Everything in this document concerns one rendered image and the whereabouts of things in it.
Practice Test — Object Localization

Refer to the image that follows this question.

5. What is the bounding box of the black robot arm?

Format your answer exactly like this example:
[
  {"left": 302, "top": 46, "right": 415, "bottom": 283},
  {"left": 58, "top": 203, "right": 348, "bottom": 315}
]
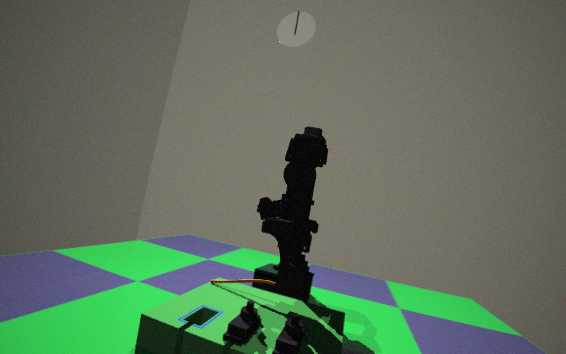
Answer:
[{"left": 257, "top": 126, "right": 328, "bottom": 220}]

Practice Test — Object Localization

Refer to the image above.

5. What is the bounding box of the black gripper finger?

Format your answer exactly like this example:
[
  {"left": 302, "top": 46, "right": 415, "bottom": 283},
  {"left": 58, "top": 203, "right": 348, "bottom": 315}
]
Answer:
[
  {"left": 291, "top": 234, "right": 312, "bottom": 262},
  {"left": 271, "top": 234, "right": 303, "bottom": 269}
]

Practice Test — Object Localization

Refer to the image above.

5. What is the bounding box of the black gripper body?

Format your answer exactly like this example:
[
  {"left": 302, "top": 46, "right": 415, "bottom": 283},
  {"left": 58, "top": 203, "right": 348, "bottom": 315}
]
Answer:
[{"left": 261, "top": 191, "right": 319, "bottom": 239}]

